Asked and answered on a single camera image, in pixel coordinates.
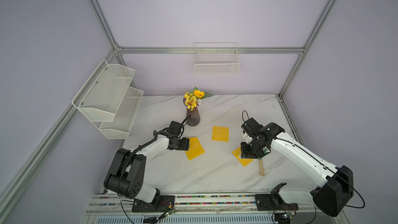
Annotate yellow envelope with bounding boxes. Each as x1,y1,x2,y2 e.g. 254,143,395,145
185,137,205,161
211,126,229,142
232,147,253,167

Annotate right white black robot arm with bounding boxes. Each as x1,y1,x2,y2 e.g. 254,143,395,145
240,118,356,217

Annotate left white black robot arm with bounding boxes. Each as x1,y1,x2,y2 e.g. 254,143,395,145
103,115,191,206

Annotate dark ribbed vase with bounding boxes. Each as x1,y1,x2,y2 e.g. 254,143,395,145
186,107,201,127

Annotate yellow artificial flowers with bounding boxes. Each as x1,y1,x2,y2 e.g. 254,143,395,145
183,87,214,111

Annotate green head wooden hammer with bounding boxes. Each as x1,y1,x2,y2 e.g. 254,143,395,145
258,158,265,176

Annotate white mesh lower shelf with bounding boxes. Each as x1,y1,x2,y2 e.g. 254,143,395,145
99,87,144,140

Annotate white mesh shelf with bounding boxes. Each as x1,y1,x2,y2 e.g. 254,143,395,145
72,60,135,122
99,87,144,140

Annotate white mesh upper shelf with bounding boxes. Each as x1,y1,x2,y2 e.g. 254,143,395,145
72,60,135,122

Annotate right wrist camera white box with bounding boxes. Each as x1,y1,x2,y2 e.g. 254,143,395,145
243,133,252,144

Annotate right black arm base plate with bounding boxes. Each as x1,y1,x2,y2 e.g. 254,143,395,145
255,194,299,211

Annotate white wire wall basket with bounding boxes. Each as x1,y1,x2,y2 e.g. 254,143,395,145
194,42,240,75

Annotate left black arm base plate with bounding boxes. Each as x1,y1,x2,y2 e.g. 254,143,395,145
132,195,176,213

